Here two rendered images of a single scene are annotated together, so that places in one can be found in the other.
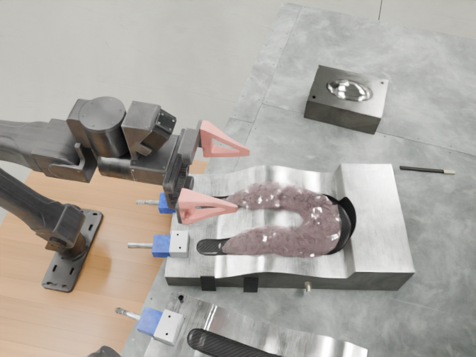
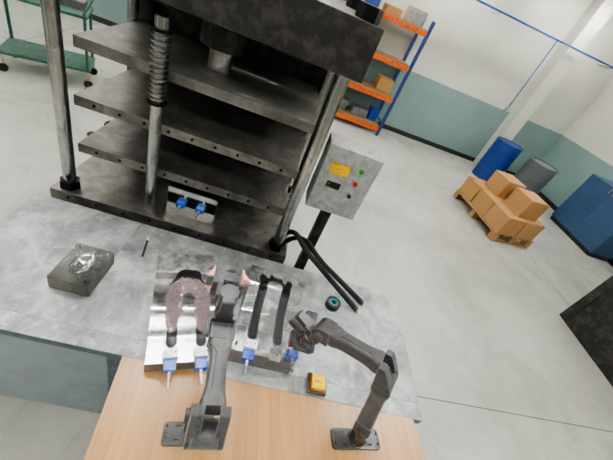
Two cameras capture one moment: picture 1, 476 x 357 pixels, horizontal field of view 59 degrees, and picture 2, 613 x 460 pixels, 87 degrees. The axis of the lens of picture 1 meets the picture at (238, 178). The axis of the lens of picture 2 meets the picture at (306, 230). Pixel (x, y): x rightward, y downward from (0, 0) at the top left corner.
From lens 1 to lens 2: 101 cm
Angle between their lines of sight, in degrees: 75
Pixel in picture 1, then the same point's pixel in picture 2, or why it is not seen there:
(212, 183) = (155, 341)
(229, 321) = (243, 323)
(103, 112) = (230, 290)
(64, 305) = (233, 425)
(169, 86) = not seen: outside the picture
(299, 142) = (112, 300)
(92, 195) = (146, 438)
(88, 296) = not seen: hidden behind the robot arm
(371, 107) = (103, 255)
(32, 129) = (217, 343)
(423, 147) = (129, 244)
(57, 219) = not seen: hidden behind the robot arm
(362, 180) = (168, 264)
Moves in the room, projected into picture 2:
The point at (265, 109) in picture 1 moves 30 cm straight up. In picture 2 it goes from (72, 319) to (64, 266)
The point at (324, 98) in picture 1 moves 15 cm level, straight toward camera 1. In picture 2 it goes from (88, 277) to (128, 286)
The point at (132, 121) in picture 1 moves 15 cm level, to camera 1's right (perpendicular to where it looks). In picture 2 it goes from (235, 278) to (231, 244)
